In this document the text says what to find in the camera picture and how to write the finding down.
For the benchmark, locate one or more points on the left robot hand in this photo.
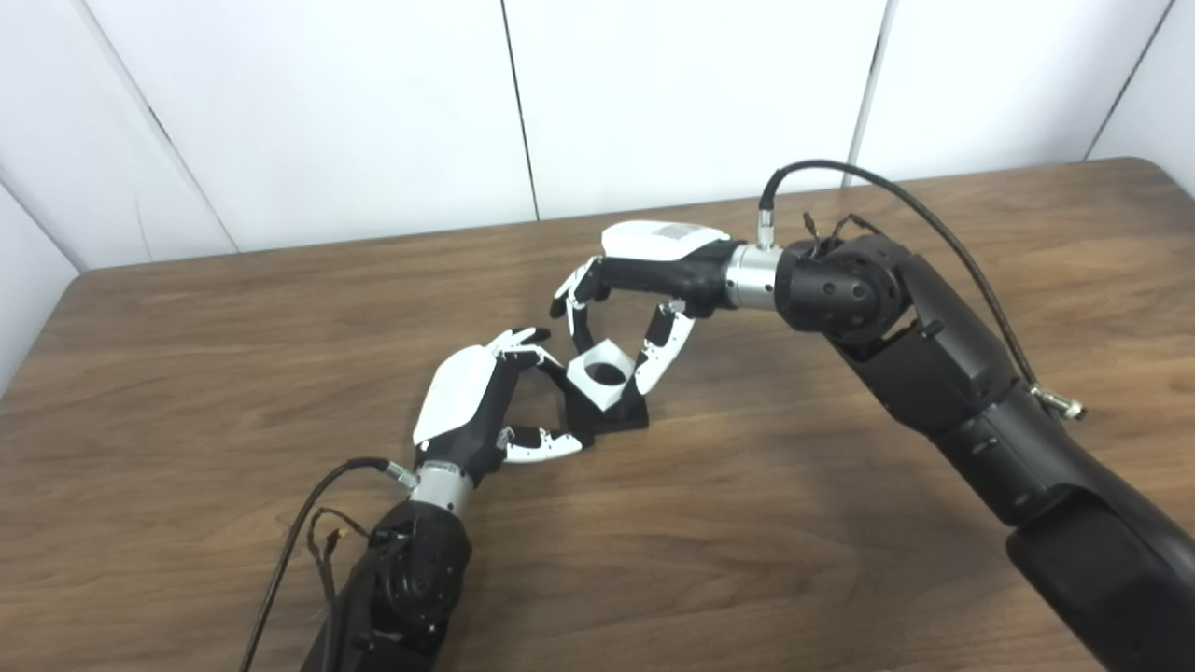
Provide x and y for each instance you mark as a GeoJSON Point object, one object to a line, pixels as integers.
{"type": "Point", "coordinates": [462, 401]}

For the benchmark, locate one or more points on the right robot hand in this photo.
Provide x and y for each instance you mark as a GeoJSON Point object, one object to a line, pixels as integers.
{"type": "Point", "coordinates": [663, 257]}

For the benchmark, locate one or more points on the white square piece with hole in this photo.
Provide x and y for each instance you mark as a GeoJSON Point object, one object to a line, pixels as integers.
{"type": "Point", "coordinates": [588, 381]}

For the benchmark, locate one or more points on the black peg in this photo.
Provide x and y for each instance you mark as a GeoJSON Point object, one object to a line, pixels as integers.
{"type": "Point", "coordinates": [616, 418]}

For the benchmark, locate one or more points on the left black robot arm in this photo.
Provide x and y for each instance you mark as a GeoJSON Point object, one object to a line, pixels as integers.
{"type": "Point", "coordinates": [401, 579]}

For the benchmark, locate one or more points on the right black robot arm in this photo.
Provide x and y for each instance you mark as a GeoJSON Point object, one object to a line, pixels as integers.
{"type": "Point", "coordinates": [971, 392]}

